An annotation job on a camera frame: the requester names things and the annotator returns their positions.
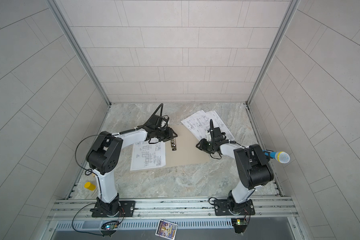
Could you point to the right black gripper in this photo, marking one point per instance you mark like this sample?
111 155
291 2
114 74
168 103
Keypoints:
202 146

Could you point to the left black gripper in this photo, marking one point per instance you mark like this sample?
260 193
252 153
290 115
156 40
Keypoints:
169 133

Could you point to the beige cardboard folder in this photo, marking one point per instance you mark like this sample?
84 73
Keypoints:
186 153

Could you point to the printed drawing sheet top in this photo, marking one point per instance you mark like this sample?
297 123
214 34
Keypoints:
147 156

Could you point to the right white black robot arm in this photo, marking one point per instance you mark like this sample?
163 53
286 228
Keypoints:
253 169

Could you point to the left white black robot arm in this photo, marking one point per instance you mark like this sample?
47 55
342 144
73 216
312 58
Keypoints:
104 154

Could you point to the metal folder clip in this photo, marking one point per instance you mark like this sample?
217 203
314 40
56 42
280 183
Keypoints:
173 145

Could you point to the stack of printed sheets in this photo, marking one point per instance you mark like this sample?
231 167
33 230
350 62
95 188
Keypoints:
199 123

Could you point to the blue yellow toy microphone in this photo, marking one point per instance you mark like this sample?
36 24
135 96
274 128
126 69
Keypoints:
281 157

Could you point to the right circuit board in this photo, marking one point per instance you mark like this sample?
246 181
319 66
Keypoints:
239 225

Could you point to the colourful picture card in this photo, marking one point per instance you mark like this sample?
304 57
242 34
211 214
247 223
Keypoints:
166 230

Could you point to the yellow cylinder block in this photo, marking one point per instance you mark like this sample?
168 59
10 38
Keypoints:
90 186

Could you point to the left green circuit board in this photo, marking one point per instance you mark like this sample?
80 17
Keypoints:
110 226

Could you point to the aluminium mounting rail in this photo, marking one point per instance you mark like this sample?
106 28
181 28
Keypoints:
177 208

